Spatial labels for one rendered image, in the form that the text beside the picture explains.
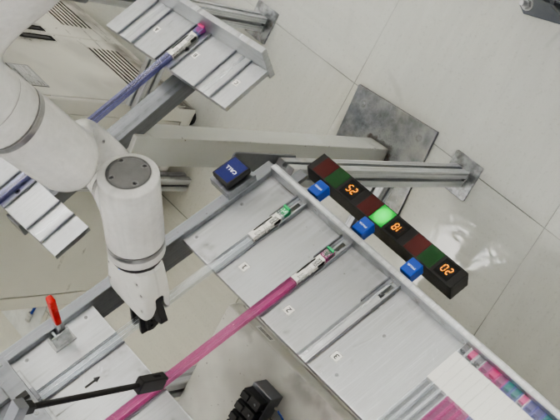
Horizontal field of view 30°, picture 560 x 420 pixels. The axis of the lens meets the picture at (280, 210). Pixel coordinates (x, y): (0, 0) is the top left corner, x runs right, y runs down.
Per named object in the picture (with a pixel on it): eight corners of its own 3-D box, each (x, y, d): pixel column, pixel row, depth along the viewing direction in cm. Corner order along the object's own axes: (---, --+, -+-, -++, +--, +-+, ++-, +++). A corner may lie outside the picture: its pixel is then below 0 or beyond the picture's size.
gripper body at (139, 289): (94, 237, 150) (102, 287, 159) (134, 282, 145) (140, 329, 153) (137, 214, 154) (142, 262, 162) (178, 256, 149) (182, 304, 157)
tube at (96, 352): (286, 209, 172) (285, 205, 171) (291, 213, 171) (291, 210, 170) (27, 401, 156) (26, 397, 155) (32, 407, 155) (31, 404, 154)
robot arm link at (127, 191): (93, 223, 149) (118, 267, 144) (83, 157, 140) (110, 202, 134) (148, 203, 152) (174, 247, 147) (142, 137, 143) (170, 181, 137)
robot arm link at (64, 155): (-49, 82, 129) (92, 187, 154) (-9, 164, 120) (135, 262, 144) (5, 35, 128) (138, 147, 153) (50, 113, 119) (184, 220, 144)
